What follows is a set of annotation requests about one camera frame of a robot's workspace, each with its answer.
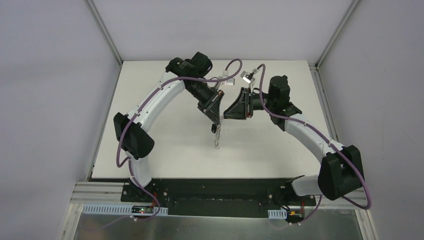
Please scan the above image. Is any key with black head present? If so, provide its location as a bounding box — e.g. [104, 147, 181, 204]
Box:
[211, 124, 218, 134]

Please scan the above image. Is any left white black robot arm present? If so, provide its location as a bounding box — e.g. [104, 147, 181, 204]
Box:
[113, 52, 224, 203]

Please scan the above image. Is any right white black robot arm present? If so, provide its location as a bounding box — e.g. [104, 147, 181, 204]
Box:
[223, 75, 364, 205]

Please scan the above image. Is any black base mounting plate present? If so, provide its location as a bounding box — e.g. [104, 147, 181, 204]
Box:
[120, 178, 316, 218]

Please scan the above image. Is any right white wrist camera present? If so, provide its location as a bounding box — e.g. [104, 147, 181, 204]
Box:
[240, 70, 257, 88]

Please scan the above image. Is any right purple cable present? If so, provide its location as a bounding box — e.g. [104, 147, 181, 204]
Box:
[258, 63, 373, 226]

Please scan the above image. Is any purple cable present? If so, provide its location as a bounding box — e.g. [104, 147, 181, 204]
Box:
[115, 58, 243, 223]
[258, 63, 373, 226]

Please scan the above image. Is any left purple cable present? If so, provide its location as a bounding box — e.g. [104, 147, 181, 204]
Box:
[115, 58, 243, 223]

